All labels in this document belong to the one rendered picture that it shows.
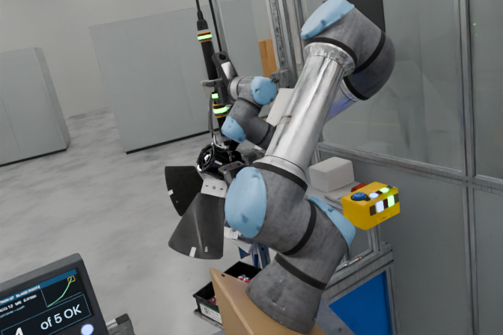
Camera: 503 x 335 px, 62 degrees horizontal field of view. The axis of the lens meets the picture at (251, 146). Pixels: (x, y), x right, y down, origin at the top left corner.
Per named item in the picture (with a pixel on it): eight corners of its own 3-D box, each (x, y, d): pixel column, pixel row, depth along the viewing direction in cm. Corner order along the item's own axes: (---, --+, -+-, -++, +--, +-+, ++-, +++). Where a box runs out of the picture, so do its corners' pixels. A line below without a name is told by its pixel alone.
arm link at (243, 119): (257, 151, 117) (275, 117, 119) (224, 131, 113) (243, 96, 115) (246, 149, 125) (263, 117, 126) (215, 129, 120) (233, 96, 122)
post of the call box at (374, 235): (375, 246, 145) (371, 214, 141) (382, 249, 142) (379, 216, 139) (369, 250, 144) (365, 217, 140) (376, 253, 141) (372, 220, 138)
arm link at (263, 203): (302, 261, 76) (393, 22, 91) (234, 226, 70) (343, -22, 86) (269, 251, 86) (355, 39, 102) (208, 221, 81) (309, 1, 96)
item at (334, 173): (332, 174, 213) (329, 154, 210) (355, 182, 200) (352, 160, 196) (306, 186, 205) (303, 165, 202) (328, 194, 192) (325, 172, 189)
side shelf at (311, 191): (331, 179, 216) (330, 173, 215) (385, 197, 186) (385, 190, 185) (293, 195, 205) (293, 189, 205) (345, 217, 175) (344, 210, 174)
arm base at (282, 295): (323, 343, 80) (349, 298, 80) (260, 316, 75) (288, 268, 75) (291, 303, 94) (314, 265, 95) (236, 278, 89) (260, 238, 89)
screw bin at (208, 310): (242, 277, 151) (239, 259, 149) (278, 291, 139) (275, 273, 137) (196, 312, 136) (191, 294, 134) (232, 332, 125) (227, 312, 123)
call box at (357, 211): (378, 208, 148) (375, 180, 145) (401, 216, 139) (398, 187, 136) (344, 225, 141) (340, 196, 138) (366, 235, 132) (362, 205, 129)
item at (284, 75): (280, 85, 206) (277, 68, 204) (293, 84, 203) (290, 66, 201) (272, 90, 197) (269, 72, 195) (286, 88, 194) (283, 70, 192)
